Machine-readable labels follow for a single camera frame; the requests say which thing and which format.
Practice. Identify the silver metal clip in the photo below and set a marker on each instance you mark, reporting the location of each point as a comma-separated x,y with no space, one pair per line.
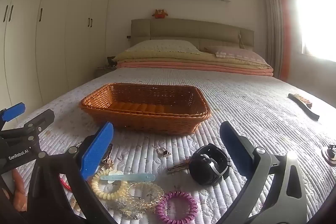
128,214

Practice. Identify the dark object on nightstand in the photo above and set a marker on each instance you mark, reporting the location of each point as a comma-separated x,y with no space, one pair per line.
111,60

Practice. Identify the dark stud earring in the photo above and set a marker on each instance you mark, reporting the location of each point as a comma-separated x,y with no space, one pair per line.
167,153

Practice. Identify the white wardrobe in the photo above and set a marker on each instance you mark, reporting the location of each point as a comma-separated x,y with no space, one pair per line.
65,29

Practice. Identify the yellow folded blanket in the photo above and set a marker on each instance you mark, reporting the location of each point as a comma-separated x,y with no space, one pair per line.
157,57

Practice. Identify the brown wicker basket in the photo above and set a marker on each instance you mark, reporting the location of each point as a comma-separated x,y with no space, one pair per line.
147,121

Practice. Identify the black bed brush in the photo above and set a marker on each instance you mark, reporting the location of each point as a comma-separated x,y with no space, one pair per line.
304,106

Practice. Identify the round metal object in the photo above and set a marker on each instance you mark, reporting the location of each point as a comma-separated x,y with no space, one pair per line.
329,154

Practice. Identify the pink pillow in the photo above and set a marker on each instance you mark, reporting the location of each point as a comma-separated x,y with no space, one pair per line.
236,53

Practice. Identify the beige padded headboard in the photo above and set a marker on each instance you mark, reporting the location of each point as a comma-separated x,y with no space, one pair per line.
183,29

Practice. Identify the grey and orange curtain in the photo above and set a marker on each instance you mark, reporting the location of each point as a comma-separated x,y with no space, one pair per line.
274,29

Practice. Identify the white pillow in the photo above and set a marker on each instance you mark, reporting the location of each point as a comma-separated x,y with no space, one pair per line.
162,46

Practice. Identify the silver square earring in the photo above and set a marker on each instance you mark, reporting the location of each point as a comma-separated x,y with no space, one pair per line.
160,151

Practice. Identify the grey nightstand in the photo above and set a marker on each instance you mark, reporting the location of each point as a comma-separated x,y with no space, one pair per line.
103,72

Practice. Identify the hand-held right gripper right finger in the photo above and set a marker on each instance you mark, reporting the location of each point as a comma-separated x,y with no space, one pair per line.
233,150

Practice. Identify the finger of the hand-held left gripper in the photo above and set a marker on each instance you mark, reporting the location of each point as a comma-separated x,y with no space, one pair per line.
13,111
42,119

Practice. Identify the orange plush toy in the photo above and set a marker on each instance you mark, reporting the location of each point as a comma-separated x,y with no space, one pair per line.
160,14

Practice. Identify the bright window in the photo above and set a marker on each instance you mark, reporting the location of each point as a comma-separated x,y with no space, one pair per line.
315,16

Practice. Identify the quilted floral bedspread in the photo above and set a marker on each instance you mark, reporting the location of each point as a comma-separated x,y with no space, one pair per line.
262,108

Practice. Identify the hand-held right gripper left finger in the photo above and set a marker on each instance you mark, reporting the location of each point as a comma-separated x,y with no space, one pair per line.
97,150

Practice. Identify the person's left hand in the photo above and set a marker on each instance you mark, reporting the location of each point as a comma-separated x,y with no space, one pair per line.
19,192

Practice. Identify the light blue nail file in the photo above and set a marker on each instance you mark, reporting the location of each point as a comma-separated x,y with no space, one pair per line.
136,177

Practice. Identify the black hair claw clip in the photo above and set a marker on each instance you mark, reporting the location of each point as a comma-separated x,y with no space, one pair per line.
204,171

